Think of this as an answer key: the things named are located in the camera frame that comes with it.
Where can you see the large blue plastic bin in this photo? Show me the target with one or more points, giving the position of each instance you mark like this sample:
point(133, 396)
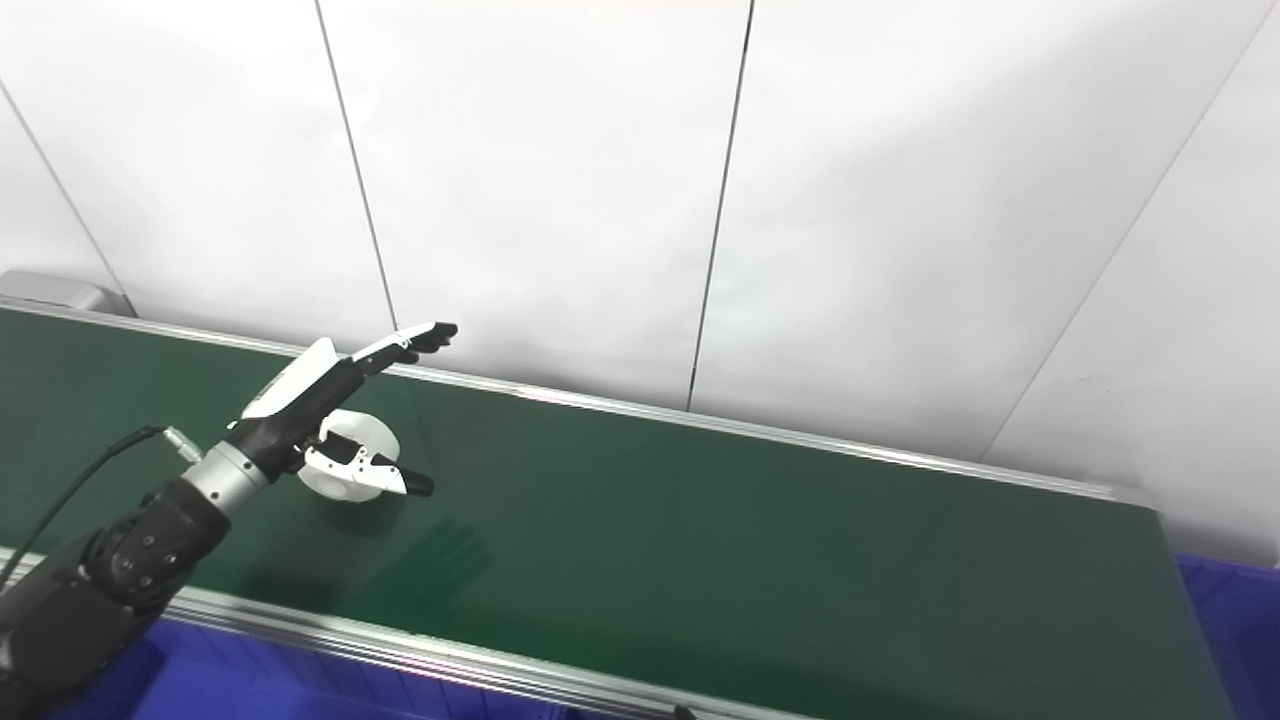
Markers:
point(1240, 640)

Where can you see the white holed plastic part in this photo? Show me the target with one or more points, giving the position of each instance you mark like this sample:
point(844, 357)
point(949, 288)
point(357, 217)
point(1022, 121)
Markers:
point(350, 490)

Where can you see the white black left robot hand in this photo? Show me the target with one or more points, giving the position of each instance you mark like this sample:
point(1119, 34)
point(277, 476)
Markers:
point(300, 400)

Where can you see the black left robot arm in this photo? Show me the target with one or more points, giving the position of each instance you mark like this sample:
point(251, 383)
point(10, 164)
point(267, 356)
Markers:
point(110, 580)

